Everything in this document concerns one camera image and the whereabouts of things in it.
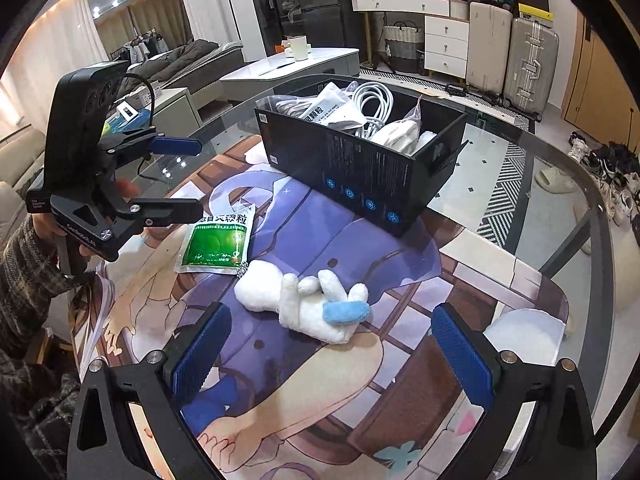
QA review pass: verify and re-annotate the bagged white cable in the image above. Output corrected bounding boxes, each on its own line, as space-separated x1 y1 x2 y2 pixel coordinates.
274 96 323 117

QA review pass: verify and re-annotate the beige slipper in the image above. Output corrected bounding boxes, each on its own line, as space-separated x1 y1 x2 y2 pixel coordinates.
535 167 578 195

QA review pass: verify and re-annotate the woven basket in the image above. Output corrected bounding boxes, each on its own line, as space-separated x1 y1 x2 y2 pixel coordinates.
382 20 426 73

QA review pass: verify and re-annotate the grey white low cabinet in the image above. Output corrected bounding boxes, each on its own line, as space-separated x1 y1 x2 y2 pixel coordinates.
219 47 362 111

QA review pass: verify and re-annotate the beige suitcase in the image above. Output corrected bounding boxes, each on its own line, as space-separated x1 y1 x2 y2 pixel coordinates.
466 1 515 95

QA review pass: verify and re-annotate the person's left hand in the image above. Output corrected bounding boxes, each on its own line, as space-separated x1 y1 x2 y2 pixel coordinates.
29 215 65 275

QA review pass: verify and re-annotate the person's left forearm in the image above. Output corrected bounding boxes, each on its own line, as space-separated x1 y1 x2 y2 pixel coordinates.
0 220 98 366

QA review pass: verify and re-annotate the dark grey refrigerator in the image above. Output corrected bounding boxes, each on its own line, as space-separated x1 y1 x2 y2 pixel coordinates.
244 0 361 56

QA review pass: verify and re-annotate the green medicine packet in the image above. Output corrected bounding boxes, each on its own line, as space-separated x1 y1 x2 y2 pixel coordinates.
175 203 257 276

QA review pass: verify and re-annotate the white nightstand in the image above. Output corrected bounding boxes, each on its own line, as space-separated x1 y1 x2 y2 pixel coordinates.
107 85 201 133

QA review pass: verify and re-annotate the white cable bundle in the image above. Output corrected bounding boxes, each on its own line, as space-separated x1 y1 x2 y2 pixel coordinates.
347 81 397 138

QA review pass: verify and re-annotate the person's plaid clothing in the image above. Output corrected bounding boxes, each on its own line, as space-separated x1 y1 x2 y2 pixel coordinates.
0 350 83 480

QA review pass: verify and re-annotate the black white patterned rug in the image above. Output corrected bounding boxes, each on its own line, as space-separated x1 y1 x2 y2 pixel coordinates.
360 62 543 253

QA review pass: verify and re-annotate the wooden door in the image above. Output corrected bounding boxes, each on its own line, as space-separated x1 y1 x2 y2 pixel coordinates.
560 7 640 146

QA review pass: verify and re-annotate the clothes rack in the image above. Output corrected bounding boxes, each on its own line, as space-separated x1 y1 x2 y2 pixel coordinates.
110 30 171 61

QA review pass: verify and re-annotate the bed with dark duvet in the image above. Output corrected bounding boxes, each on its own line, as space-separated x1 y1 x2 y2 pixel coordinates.
127 37 246 96

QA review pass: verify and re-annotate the white paper medicine packet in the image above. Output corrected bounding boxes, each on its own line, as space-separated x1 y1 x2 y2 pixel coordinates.
312 84 369 127

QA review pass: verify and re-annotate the pile of loose shoes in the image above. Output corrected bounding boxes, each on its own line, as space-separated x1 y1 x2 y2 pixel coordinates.
569 130 640 228

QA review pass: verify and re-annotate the bagged cream rope coil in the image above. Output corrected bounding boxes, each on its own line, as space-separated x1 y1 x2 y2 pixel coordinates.
375 100 427 157

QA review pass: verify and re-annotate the white plush rabbit toy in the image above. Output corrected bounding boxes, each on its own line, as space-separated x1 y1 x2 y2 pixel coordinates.
234 259 372 345

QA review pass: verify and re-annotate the white dresser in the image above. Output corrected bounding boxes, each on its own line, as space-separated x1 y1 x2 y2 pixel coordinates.
350 0 471 78

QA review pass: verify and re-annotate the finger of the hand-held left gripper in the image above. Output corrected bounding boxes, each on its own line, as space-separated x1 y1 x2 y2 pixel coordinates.
114 197 204 234
99 127 203 157

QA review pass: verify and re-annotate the printed cartoon table mat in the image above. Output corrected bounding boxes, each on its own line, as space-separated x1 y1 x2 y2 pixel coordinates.
70 147 571 480

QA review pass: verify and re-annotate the beige sofa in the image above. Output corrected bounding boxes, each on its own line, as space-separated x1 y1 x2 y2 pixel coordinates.
0 127 51 241

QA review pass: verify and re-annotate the yellow black shoe box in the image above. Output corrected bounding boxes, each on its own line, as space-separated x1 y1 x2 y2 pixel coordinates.
517 4 554 29

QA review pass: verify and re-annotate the silver suitcase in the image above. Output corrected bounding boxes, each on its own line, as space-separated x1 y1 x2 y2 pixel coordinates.
502 16 561 111

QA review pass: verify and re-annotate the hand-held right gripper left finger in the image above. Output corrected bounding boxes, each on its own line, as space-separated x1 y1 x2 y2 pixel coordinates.
66 301 233 480

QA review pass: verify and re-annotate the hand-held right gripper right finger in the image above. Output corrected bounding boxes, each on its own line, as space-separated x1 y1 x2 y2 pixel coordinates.
431 304 598 480

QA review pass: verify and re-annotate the black cable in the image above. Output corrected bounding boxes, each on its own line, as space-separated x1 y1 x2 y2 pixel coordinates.
122 74 156 128

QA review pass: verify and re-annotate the white cup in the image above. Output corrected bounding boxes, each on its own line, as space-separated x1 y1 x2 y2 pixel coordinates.
286 35 311 62

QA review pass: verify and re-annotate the black cardboard box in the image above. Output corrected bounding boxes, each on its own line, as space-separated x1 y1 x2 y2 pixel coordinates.
254 74 470 239

